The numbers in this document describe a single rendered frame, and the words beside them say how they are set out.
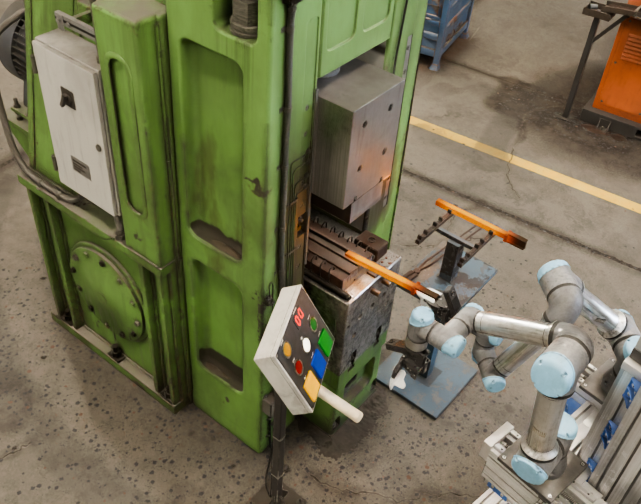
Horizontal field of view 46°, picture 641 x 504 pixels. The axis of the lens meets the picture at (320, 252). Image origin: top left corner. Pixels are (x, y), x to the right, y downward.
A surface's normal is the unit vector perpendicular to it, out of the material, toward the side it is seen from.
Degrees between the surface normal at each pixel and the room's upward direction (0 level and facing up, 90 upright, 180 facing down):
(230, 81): 89
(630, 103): 90
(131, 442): 0
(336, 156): 90
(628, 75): 90
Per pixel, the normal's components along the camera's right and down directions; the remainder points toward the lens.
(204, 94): -0.62, 0.48
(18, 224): 0.06, -0.74
